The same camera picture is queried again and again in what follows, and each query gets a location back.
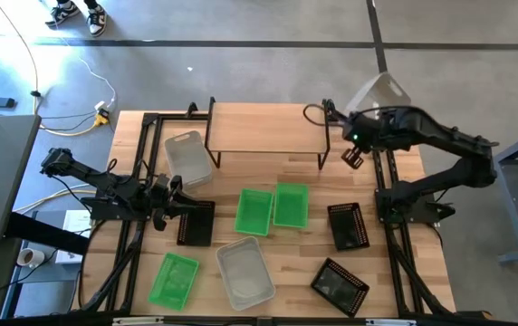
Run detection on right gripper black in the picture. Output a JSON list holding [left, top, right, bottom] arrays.
[[330, 107, 371, 171]]

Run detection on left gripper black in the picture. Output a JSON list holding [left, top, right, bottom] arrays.
[[149, 173, 216, 233]]

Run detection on black plastic basket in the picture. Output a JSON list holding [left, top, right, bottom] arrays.
[[326, 201, 371, 252], [309, 256, 371, 318], [176, 200, 217, 248]]

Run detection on green plastic basket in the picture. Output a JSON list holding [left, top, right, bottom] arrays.
[[272, 182, 310, 229], [234, 187, 274, 237], [147, 252, 200, 312]]

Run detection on wooden shelf black legs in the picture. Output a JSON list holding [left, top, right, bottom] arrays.
[[204, 95, 332, 172]]

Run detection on white paper box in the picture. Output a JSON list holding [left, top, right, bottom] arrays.
[[53, 208, 93, 265]]

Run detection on white yellow power plug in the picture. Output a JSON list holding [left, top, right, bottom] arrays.
[[93, 100, 111, 128]]

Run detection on black desk leg beam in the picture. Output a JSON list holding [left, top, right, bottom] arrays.
[[4, 211, 91, 255]]

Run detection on white cup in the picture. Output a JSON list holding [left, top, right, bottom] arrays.
[[16, 247, 46, 269]]

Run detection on person's shoe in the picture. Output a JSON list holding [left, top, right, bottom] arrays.
[[85, 3, 109, 38], [44, 1, 82, 27]]

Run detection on black looped camera cable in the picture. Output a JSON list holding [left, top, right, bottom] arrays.
[[302, 102, 332, 128]]

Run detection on white strip on frame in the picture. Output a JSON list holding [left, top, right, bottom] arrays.
[[366, 318, 417, 326], [112, 316, 165, 325]]

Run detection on white cable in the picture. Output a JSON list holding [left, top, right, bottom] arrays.
[[50, 17, 119, 110]]

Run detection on yellow cable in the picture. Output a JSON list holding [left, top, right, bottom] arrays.
[[0, 0, 106, 137]]

